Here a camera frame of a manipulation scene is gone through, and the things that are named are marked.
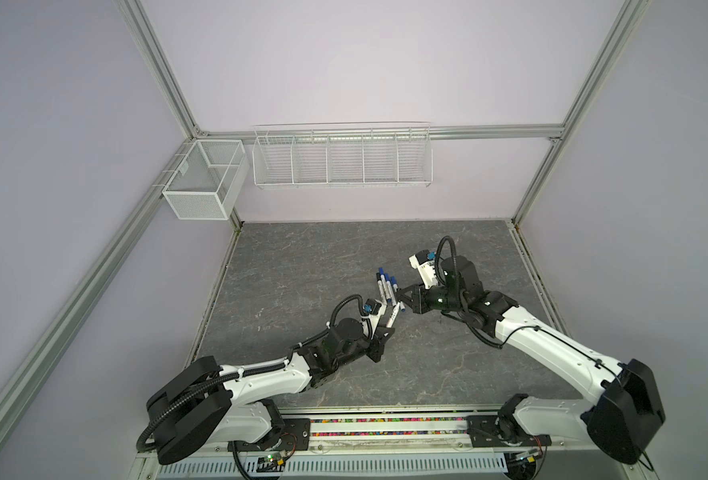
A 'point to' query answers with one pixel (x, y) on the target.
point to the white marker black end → (393, 314)
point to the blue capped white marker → (382, 276)
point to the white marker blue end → (394, 284)
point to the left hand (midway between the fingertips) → (391, 332)
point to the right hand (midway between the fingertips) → (398, 296)
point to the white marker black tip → (381, 288)
